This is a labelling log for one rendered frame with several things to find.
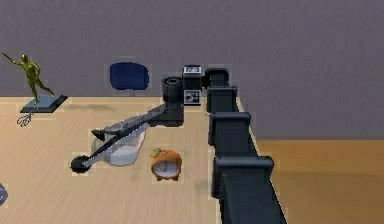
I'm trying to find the orange alarm clock gold bells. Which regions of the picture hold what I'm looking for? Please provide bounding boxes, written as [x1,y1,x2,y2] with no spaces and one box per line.
[149,147,183,182]

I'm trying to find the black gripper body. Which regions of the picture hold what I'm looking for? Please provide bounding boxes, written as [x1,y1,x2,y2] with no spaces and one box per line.
[147,76,185,128]

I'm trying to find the blue chair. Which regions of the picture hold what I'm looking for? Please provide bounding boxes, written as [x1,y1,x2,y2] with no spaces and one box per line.
[109,61,150,97]

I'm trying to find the gold figure statue dark base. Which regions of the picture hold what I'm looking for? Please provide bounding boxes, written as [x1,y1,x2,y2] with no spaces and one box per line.
[2,52,69,114]

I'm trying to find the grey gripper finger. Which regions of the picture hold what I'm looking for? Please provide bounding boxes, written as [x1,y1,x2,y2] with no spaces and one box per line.
[91,103,167,142]
[70,121,152,175]

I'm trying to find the grey blue object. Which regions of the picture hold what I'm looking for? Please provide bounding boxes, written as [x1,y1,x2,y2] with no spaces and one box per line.
[0,183,8,207]

